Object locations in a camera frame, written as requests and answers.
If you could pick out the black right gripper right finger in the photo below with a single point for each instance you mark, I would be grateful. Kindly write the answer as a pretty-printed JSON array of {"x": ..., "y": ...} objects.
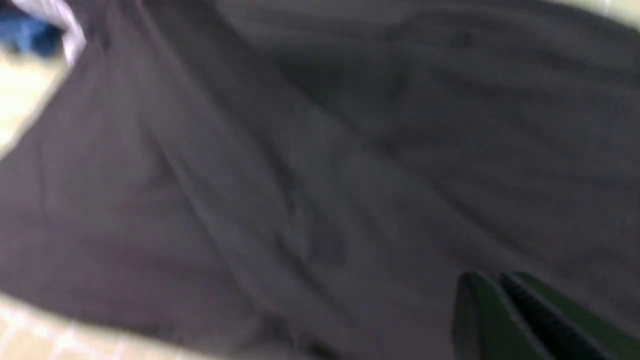
[{"x": 568, "y": 330}]

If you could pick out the dark gray long-sleeved shirt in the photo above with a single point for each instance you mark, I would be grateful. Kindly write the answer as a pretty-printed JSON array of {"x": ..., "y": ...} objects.
[{"x": 308, "y": 179}]

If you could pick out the white crumpled shirt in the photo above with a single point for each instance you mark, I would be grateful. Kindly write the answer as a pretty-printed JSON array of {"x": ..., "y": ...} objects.
[{"x": 59, "y": 14}]

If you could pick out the blue crumpled garment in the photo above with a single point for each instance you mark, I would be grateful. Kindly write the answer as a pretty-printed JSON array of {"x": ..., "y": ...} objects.
[{"x": 22, "y": 33}]

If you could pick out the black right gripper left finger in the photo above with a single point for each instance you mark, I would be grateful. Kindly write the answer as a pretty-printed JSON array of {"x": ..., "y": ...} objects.
[{"x": 487, "y": 326}]

